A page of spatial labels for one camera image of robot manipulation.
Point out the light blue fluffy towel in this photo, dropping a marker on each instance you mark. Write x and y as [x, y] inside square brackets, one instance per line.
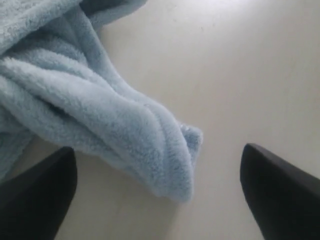
[58, 83]

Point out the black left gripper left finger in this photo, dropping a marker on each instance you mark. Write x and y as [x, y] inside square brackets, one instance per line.
[34, 204]

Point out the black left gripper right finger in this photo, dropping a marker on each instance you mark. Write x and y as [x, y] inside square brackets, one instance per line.
[283, 199]

